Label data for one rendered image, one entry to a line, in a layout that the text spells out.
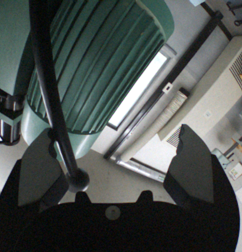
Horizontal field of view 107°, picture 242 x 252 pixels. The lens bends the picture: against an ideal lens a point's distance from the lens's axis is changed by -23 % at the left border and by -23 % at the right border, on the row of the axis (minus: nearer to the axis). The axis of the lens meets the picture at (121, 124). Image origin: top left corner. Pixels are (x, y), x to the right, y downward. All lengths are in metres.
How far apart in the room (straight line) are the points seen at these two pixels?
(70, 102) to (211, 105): 1.68
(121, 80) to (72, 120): 0.09
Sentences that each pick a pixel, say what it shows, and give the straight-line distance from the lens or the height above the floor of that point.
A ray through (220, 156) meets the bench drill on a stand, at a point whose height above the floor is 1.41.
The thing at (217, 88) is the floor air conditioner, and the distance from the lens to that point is 1.72.
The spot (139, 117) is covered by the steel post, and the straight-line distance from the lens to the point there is 1.65.
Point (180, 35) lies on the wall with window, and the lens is 1.74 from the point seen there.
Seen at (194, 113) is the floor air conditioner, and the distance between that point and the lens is 1.65.
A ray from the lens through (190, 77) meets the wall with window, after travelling 1.81.
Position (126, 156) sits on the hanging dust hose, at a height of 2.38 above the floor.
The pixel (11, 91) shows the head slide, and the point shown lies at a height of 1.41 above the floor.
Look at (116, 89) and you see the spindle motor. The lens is 0.17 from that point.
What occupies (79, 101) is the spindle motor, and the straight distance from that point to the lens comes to 0.17.
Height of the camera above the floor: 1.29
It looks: 24 degrees up
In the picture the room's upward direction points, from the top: 143 degrees counter-clockwise
